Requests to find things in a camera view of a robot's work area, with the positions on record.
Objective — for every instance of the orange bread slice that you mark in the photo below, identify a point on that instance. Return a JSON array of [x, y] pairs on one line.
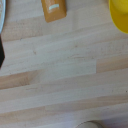
[[53, 10]]

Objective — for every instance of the yellow plastic bowl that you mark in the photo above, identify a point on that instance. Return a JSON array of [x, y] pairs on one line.
[[120, 15]]

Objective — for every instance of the white floral rim plate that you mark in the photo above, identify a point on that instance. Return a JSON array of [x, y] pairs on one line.
[[1, 15]]

